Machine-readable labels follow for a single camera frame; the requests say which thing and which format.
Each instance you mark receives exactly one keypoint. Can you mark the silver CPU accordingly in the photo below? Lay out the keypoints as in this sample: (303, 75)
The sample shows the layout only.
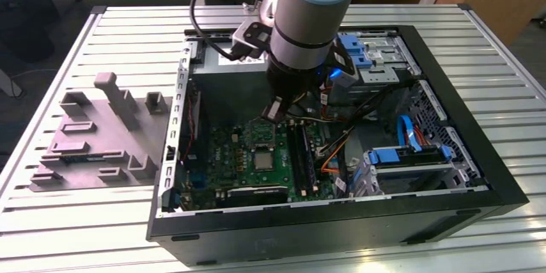
(264, 160)

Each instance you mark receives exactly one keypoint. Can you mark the blue drive bay latch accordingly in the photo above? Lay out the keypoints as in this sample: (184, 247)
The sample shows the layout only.
(358, 50)

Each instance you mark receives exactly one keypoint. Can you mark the green RAM stick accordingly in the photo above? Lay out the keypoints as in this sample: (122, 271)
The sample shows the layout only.
(83, 159)

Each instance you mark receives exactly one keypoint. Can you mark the black PC case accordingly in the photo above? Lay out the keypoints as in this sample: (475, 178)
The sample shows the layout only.
(298, 238)

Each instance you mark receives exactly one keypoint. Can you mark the black RAM stick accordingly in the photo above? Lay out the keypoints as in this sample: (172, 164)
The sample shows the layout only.
(307, 158)

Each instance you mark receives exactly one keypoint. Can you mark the grey parts rack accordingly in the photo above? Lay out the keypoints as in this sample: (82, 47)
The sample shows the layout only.
(111, 138)

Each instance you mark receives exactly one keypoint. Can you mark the green motherboard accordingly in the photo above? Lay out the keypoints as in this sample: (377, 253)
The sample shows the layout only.
(226, 158)

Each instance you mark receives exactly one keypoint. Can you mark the grey stand leg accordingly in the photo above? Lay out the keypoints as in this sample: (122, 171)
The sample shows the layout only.
(11, 86)

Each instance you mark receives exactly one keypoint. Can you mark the metal drive cage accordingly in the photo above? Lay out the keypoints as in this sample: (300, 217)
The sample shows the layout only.
(379, 76)

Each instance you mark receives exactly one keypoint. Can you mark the grey power supply unit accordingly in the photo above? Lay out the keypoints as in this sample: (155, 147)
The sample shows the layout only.
(222, 94)

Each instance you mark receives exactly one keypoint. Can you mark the metal disk bay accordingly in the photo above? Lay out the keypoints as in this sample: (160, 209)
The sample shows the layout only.
(415, 168)

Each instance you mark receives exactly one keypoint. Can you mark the CPU socket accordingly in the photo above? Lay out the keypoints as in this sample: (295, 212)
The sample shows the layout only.
(264, 171)

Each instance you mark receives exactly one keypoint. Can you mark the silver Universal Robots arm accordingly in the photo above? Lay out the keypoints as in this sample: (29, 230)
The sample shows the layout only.
(307, 14)

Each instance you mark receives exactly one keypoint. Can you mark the black graphics card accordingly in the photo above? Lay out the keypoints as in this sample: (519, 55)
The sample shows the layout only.
(255, 194)

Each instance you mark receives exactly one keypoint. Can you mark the hard disk in blue carrier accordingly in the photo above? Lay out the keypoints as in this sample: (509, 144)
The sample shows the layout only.
(383, 157)

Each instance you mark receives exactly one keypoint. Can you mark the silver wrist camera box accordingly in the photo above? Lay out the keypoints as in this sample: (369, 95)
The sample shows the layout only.
(251, 39)
(345, 78)

